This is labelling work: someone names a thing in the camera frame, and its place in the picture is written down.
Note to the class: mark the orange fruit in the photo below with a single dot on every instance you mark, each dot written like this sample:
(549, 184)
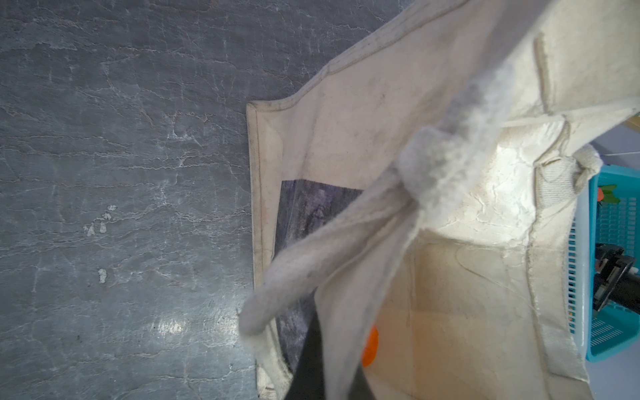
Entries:
(371, 348)

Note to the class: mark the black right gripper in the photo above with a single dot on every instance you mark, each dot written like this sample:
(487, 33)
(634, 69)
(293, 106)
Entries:
(614, 280)

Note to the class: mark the teal plastic vegetable basket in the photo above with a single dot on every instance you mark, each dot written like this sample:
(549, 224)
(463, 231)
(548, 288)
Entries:
(614, 219)

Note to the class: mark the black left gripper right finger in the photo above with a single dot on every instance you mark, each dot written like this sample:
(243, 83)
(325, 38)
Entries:
(360, 389)

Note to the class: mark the white plastic fruit basket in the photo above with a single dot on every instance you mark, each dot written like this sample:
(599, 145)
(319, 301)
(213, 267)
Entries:
(579, 275)

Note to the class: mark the cream canvas grocery bag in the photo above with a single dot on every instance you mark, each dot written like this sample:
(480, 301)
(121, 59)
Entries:
(425, 182)

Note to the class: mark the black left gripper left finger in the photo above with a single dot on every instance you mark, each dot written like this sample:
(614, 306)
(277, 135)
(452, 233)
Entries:
(308, 380)

